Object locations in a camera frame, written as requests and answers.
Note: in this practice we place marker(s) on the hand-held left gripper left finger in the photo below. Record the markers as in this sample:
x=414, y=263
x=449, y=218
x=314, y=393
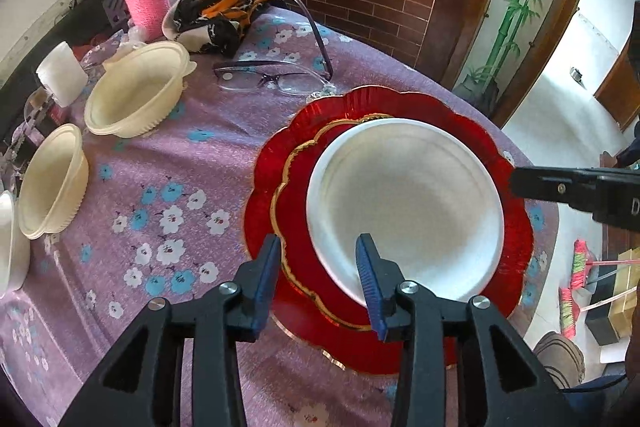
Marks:
x=265, y=287

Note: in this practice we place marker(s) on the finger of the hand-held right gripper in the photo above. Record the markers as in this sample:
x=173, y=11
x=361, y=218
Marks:
x=550, y=187

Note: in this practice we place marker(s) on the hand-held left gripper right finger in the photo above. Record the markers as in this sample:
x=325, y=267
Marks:
x=372, y=292

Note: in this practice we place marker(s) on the small red gold-rimmed plate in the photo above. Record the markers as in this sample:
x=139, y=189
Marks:
x=295, y=227

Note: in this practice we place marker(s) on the white plastic bowl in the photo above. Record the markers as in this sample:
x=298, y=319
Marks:
x=410, y=207
x=12, y=247

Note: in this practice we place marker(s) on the large red scalloped plate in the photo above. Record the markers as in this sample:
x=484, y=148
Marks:
x=295, y=132

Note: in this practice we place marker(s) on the cream plastic bowl with tab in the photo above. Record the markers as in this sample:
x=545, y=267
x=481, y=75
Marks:
x=135, y=92

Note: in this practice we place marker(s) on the gold box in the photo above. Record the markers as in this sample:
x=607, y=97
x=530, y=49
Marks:
x=625, y=287

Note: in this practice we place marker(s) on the wooden door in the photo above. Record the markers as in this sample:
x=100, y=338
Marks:
x=620, y=92

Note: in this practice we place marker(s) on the black box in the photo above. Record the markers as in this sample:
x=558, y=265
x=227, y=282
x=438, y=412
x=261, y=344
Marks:
x=600, y=331

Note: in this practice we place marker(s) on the purple floral tablecloth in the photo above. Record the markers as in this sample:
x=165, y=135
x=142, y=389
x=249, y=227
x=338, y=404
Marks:
x=200, y=167

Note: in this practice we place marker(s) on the person's leg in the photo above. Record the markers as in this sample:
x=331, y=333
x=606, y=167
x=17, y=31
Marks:
x=595, y=407

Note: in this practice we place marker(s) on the purple framed eyeglasses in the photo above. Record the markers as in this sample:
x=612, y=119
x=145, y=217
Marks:
x=295, y=83

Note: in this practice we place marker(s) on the black orange patterned scarf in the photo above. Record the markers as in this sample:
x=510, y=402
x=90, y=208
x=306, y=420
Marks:
x=210, y=22

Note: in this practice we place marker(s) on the dark jar with red label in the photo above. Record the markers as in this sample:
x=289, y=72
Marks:
x=42, y=112

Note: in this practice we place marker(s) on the white plastic jar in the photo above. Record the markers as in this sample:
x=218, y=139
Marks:
x=62, y=74

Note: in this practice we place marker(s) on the purple plastic stool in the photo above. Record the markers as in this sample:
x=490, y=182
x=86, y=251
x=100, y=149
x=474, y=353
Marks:
x=115, y=9

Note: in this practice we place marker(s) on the black sofa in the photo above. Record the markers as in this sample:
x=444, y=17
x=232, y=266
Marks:
x=90, y=19

